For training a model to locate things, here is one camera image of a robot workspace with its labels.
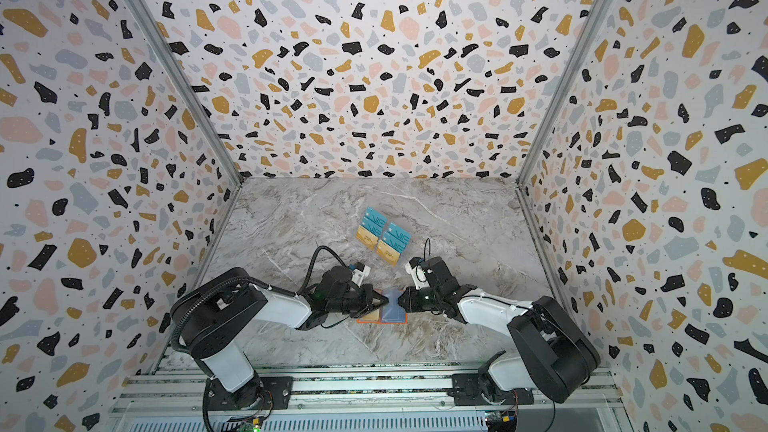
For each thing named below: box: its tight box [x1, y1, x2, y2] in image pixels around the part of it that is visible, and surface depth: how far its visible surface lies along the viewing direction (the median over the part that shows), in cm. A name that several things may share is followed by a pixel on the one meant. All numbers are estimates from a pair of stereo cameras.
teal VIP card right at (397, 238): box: [382, 227, 411, 253], surface depth 96 cm
